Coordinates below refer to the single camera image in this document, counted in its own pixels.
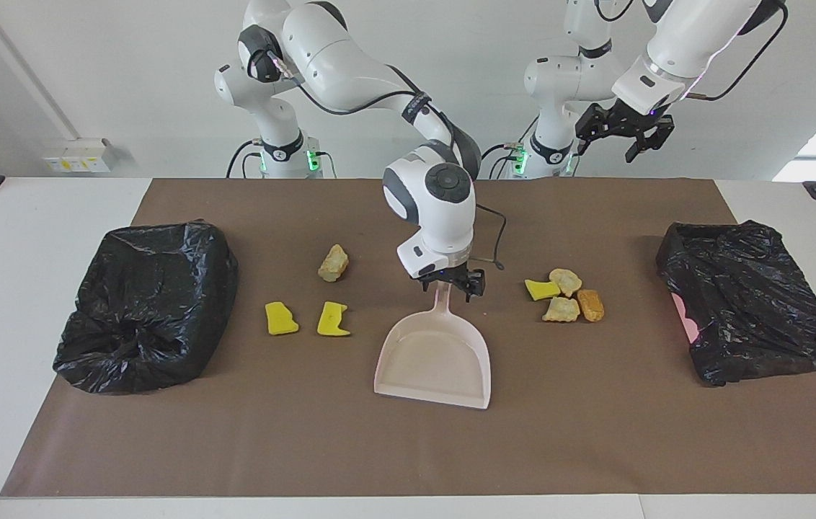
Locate yellow sponge wedge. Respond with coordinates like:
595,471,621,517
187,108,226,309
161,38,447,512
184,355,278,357
524,279,562,302

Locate beige plastic dustpan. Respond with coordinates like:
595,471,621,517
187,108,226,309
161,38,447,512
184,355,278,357
373,281,492,410

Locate yellow notched sponge piece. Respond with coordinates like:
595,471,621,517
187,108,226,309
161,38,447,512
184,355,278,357
316,301,352,338

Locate brown sponge chunk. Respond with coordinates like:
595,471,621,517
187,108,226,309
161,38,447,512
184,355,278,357
577,289,605,323

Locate pink plastic bin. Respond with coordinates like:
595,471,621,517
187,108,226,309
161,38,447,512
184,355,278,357
671,292,701,345

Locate black plastic trash bag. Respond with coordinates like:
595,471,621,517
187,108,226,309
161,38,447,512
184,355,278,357
53,221,239,395
655,220,816,388

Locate brown table mat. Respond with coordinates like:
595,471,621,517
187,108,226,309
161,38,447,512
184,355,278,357
0,178,816,498

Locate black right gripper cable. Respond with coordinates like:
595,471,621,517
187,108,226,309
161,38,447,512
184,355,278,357
275,58,508,272

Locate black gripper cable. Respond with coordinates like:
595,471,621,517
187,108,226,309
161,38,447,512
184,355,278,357
275,58,508,272
688,0,789,102

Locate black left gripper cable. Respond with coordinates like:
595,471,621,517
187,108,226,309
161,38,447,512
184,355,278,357
688,0,789,102

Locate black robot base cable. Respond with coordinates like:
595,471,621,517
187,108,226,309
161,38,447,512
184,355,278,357
476,141,528,179
226,141,265,179

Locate white wall outlet box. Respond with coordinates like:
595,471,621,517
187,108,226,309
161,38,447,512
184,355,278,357
43,138,115,174

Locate white wall cable conduit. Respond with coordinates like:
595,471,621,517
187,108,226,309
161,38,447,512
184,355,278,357
0,0,81,141

